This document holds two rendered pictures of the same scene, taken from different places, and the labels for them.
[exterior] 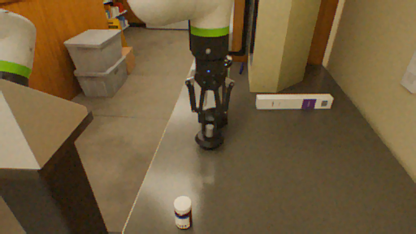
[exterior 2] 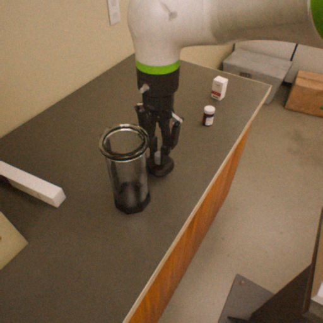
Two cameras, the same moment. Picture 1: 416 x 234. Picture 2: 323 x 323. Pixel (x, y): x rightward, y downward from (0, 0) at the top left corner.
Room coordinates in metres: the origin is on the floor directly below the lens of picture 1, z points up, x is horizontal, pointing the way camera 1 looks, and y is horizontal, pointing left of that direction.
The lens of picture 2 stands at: (1.06, 0.23, 1.53)
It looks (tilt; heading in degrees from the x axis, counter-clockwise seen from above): 48 degrees down; 207
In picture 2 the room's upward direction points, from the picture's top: straight up
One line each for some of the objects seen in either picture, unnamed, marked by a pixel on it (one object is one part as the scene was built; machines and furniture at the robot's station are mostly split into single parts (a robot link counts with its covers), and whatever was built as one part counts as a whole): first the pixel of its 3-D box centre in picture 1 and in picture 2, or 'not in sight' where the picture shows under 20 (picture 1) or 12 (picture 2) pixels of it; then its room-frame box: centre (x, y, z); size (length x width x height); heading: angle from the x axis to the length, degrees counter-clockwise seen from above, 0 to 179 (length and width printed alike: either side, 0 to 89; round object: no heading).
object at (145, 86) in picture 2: (210, 44); (156, 77); (0.61, 0.00, 1.25); 0.12 x 0.09 x 0.06; 174
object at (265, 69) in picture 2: not in sight; (253, 76); (-1.58, 0.00, 0.17); 0.60 x 0.42 x 0.33; 82
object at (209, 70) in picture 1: (210, 72); (158, 105); (0.61, 0.00, 1.18); 0.08 x 0.07 x 0.09; 84
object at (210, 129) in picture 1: (209, 135); (159, 161); (0.61, 0.00, 0.97); 0.09 x 0.09 x 0.07
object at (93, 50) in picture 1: (97, 49); not in sight; (2.94, 1.31, 0.49); 0.60 x 0.42 x 0.33; 174
